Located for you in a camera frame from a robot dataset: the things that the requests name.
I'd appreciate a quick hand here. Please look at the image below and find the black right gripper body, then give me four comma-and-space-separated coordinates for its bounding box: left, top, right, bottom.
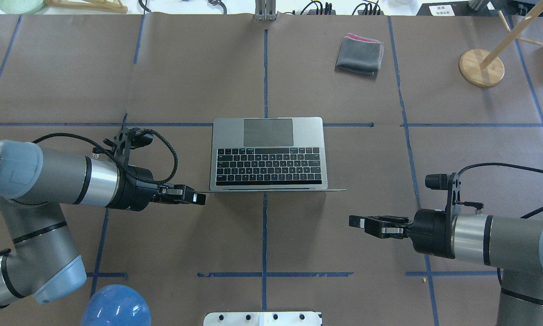
406, 209, 454, 259

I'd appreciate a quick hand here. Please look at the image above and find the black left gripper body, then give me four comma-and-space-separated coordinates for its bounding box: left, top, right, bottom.
106, 167, 158, 212

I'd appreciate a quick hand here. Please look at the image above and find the grey laptop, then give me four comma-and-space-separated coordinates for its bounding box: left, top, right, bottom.
209, 117, 331, 192

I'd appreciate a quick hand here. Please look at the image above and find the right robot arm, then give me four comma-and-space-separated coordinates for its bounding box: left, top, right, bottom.
349, 209, 543, 326

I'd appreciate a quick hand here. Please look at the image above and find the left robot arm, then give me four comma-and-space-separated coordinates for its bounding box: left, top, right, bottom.
0, 140, 206, 309

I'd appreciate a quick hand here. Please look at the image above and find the blue desk lamp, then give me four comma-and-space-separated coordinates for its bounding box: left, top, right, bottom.
81, 284, 152, 326

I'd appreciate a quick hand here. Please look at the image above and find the grey folded cloth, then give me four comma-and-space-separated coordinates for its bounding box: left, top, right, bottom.
335, 33, 385, 76

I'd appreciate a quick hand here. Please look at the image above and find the wooden mug tree stand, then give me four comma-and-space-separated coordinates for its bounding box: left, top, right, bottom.
458, 0, 543, 87

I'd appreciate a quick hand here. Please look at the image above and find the wooden dish rack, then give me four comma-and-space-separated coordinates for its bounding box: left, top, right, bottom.
44, 0, 128, 14

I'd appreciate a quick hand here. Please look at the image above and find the pale green glass plate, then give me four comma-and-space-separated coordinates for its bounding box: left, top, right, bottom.
0, 0, 45, 14

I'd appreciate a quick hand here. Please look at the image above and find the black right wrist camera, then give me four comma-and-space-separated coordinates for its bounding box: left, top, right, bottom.
425, 173, 462, 216

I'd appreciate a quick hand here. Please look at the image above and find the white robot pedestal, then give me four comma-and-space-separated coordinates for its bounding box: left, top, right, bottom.
203, 311, 323, 326

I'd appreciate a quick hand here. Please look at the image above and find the aluminium frame post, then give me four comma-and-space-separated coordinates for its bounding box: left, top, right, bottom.
254, 0, 277, 21

